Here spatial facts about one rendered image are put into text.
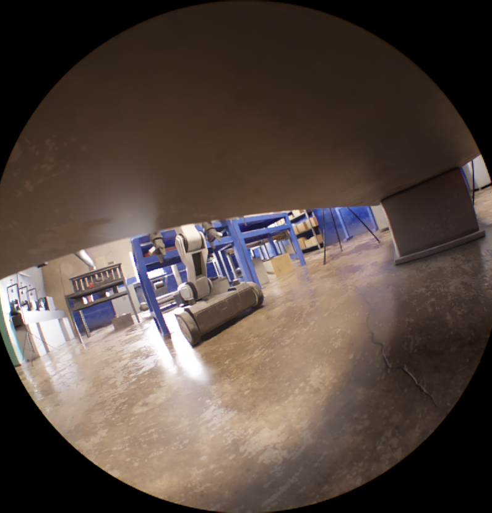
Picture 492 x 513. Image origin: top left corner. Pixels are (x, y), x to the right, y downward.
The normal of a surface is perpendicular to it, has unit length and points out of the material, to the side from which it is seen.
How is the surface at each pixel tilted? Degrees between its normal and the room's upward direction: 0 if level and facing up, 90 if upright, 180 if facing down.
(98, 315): 90
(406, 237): 90
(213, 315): 90
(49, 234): 180
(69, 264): 90
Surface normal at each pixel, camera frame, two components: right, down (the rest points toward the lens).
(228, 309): 0.62, -0.26
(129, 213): 0.35, 0.94
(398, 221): -0.74, 0.25
